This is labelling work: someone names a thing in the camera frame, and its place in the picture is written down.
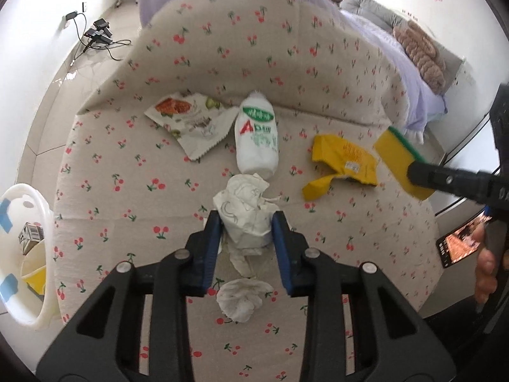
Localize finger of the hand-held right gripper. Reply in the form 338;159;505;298
408;161;509;208

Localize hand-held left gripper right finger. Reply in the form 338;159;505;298
271;211;458;382

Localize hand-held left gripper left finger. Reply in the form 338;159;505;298
36;210;223;382

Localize large white tissue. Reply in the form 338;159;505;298
213;172;289;279

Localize yellow sponge green backing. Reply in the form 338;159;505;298
374;126;436;200

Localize white plastic bin blue patches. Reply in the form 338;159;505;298
0;183;54;332

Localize light blue milk carton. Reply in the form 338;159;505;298
18;223;44;255

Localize person's right hand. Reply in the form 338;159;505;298
474;223;499;305

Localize small crumpled white tissue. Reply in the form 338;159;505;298
216;279;275;323

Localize cherry print cloth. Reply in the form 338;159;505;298
52;0;442;382

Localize bed with frilled sheet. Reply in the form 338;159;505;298
403;99;450;144

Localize phone with lit screen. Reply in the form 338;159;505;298
435;213;494;269

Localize yellow paper packet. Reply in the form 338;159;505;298
301;133;379;202

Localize brown plush pillow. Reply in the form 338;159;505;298
393;20;448;94

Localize white drink bottle green label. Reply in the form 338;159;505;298
235;89;280;180

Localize white snack wrapper food print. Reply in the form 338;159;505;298
144;91;238;160

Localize grey pillow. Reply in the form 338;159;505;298
340;0;410;34

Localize black chargers on floor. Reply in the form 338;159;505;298
83;18;114;46

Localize black cable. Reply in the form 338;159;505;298
66;14;132;62

